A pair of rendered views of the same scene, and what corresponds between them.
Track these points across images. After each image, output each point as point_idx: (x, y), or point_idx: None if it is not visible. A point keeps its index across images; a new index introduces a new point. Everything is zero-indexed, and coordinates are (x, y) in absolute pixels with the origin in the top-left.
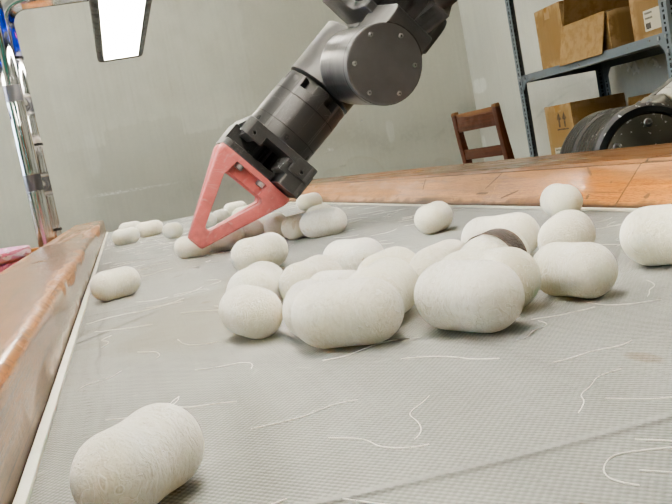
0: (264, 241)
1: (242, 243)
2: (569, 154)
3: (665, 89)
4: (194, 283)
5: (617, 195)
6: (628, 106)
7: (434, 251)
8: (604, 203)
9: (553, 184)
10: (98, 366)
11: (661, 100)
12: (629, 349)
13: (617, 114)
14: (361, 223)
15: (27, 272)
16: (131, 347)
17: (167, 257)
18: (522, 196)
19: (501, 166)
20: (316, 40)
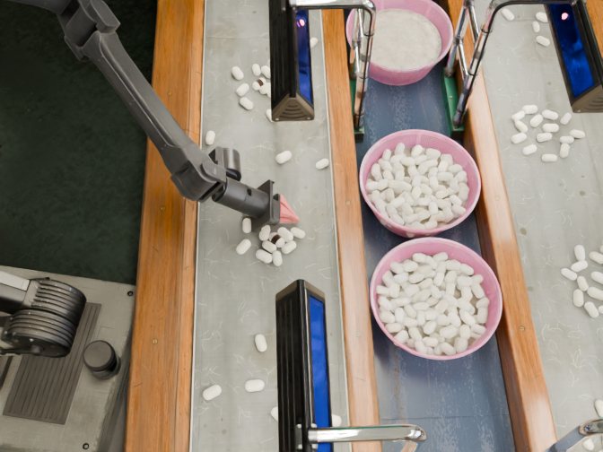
0: (282, 152)
1: (288, 151)
2: (151, 210)
3: (24, 283)
4: (301, 163)
5: (196, 135)
6: (51, 283)
7: (267, 82)
8: (198, 139)
9: (209, 137)
10: (320, 94)
11: (34, 281)
12: (266, 51)
13: (61, 282)
14: (231, 233)
15: (345, 166)
16: (316, 102)
17: (308, 259)
18: None
19: (172, 221)
20: (235, 182)
